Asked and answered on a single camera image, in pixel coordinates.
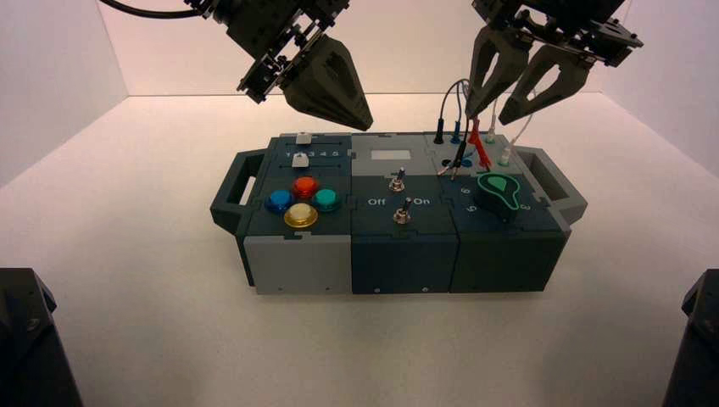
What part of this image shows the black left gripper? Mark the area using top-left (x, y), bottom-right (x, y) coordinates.
top-left (187, 0), bottom-right (376, 132)

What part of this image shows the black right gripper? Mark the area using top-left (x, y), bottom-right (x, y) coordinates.
top-left (465, 0), bottom-right (645, 126)

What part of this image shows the black banana plug wire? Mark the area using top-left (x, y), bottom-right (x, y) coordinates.
top-left (432, 79), bottom-right (471, 182)

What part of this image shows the grey display screen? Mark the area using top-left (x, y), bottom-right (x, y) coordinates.
top-left (371, 149), bottom-right (414, 164)

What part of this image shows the red push button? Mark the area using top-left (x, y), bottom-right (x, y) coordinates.
top-left (293, 176), bottom-right (320, 200)

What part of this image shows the teal push button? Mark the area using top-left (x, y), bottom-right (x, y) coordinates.
top-left (310, 188), bottom-right (342, 214)

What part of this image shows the blue push button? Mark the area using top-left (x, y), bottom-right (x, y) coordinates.
top-left (265, 189), bottom-right (296, 215)

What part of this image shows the yellow push button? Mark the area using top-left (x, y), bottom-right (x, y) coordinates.
top-left (283, 203), bottom-right (320, 231)

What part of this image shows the black green rotary knob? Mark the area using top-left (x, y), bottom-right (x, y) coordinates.
top-left (471, 171), bottom-right (536, 225)

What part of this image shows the grey and teal control box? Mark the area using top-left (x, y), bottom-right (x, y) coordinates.
top-left (209, 131), bottom-right (588, 296)

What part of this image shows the red banana plug wire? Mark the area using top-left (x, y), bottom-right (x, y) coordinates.
top-left (469, 114), bottom-right (493, 171)

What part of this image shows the white banana plug wire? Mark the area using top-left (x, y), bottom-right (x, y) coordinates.
top-left (486, 89), bottom-right (535, 167)

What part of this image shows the blue banana plug wire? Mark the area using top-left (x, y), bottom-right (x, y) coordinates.
top-left (438, 84), bottom-right (470, 176)

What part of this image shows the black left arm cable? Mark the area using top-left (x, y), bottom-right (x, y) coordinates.
top-left (98, 0), bottom-right (203, 20)

